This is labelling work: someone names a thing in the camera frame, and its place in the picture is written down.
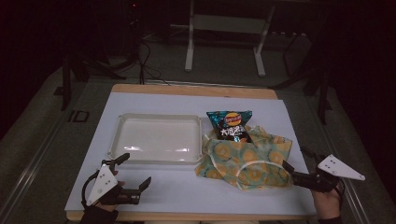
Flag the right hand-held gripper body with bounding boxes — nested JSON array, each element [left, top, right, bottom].
[[292, 154, 367, 194]]

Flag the white table mat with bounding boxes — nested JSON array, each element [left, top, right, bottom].
[[64, 91, 318, 217]]

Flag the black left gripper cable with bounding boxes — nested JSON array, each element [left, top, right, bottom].
[[80, 172, 100, 209]]

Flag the black metal stand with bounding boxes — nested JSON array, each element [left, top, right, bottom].
[[269, 29, 333, 126]]

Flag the white plastic tray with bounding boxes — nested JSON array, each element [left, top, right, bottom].
[[107, 113, 204, 165]]

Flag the person's left hand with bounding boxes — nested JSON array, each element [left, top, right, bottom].
[[95, 169, 126, 213]]

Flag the black floor cables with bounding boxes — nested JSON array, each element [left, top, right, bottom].
[[135, 38, 172, 86]]

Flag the black teal chip bag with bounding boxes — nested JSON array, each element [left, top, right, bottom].
[[205, 109, 253, 144]]

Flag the green yellow patterned cloth bag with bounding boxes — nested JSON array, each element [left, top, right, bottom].
[[194, 124, 294, 191]]

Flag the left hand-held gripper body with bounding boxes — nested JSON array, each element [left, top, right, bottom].
[[85, 158, 141, 207]]

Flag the white metal stand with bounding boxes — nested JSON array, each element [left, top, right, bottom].
[[184, 0, 276, 77]]

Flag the black tripod stand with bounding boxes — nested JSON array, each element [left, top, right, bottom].
[[53, 50, 128, 111]]

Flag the person's right hand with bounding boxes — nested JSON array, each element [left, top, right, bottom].
[[311, 184, 343, 220]]

